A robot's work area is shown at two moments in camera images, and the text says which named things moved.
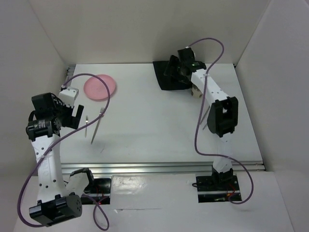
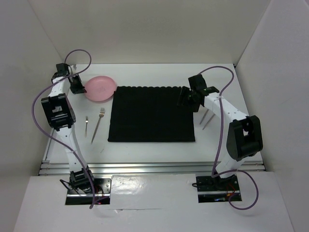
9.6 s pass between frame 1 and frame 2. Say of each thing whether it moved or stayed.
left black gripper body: moved
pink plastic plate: stayed
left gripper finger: moved
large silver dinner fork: stayed
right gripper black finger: moved
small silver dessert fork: stayed
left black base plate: stayed
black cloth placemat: moved
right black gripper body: moved
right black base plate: stayed
